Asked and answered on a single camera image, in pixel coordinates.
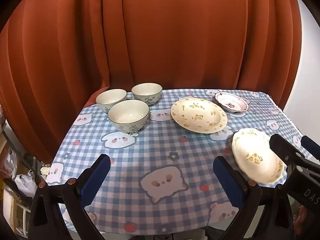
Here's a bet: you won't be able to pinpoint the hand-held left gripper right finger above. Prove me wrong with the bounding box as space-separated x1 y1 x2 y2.
213 156 300 240

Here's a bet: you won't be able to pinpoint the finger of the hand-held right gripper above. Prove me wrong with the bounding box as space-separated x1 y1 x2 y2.
269 134 320 173
301 135 320 160

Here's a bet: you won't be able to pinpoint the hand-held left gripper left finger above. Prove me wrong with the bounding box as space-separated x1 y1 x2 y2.
27 154 111 240

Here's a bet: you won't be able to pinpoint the scalloped cream plate yellow flowers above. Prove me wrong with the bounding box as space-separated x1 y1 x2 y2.
231 128 285 185

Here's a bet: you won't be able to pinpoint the white plate red rim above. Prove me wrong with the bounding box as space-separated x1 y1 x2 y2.
215 91 250 113

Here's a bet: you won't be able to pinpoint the round cream plate yellow flowers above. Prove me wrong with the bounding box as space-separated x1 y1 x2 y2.
171 98 228 134

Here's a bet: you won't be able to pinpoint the white bowl green floral pattern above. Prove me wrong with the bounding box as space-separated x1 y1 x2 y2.
96 89 127 113
108 100 150 133
131 83 163 106

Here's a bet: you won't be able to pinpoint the crumpled white cloth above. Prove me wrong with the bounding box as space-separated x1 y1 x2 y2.
41 165 52 179

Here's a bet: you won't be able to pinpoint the blue checked printed tablecloth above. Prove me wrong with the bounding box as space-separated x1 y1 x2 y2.
46 88 313 233

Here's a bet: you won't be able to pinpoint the white plastic bag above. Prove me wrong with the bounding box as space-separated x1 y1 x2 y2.
14 174 38 197

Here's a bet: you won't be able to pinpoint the clear plastic bag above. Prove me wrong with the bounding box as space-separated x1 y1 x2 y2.
4 147 18 177

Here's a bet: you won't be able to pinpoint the orange-brown curtain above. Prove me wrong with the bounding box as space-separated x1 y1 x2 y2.
0 0 304 163

